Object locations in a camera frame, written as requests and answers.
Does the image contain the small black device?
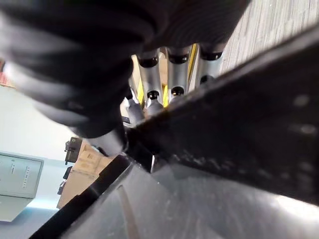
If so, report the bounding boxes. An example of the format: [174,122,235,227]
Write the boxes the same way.
[64,136,83,165]

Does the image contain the dark plastic box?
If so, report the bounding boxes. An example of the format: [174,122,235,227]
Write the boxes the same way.
[29,153,319,239]

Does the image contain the brown cardboard box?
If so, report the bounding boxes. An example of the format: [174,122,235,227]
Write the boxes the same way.
[56,141,116,210]

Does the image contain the grey metal cabinet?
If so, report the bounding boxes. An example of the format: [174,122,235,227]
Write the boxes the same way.
[0,151,45,223]

